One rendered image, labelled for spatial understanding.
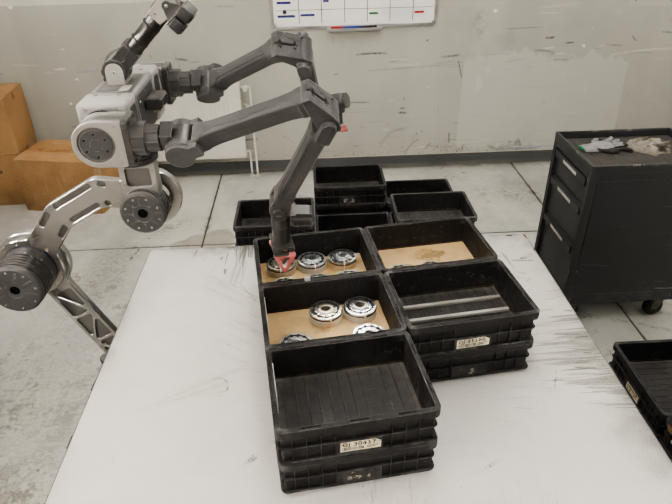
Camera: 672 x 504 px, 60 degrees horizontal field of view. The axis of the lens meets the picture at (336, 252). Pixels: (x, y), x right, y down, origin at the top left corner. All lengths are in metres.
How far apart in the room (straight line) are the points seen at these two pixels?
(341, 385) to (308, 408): 0.12
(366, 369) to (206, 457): 0.49
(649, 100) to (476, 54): 1.50
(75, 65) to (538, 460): 4.18
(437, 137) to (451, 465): 3.60
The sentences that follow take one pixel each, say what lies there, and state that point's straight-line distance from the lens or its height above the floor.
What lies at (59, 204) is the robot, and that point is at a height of 1.12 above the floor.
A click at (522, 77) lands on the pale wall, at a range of 4.95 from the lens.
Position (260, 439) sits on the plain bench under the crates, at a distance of 1.70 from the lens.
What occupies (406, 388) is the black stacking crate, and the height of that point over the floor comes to 0.83.
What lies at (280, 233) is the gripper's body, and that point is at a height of 1.08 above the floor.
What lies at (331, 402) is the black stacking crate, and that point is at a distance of 1.60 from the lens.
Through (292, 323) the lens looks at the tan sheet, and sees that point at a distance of 1.85.
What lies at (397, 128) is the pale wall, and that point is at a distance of 4.84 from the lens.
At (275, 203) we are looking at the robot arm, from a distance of 1.72.
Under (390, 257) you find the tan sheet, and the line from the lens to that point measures 2.15.
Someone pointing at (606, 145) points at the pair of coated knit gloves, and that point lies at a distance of 3.19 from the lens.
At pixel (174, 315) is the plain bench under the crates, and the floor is 0.70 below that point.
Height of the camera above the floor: 1.98
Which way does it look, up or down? 32 degrees down
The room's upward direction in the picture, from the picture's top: 1 degrees counter-clockwise
